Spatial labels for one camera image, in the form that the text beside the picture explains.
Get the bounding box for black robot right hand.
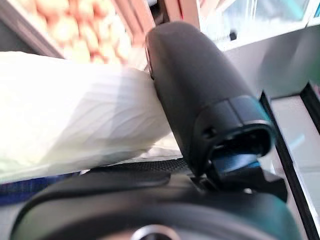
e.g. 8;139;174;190
9;21;303;240

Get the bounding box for napa cabbage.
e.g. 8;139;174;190
0;51;183;185

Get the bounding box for blue plastic shopping basket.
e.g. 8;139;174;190
0;172;83;203

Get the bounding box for wooden display stand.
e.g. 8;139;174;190
159;0;201;28

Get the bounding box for brown potato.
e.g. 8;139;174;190
34;0;63;16
49;17;78;43

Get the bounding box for wooden crate with potatoes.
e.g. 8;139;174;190
0;0;161;71

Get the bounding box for black basket pull handle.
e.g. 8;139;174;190
259;87;320;240

